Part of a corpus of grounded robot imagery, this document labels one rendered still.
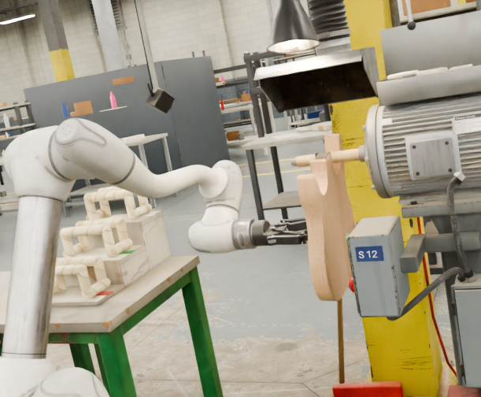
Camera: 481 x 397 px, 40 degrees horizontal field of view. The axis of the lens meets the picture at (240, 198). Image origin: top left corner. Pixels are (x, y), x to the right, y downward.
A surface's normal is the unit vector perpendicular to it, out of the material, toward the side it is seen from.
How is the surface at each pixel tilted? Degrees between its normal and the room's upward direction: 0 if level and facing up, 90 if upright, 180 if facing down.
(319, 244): 69
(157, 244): 90
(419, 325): 90
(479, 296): 90
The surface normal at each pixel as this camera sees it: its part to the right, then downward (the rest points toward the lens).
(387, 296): -0.37, 0.24
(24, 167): -0.53, -0.09
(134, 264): 0.90, -0.09
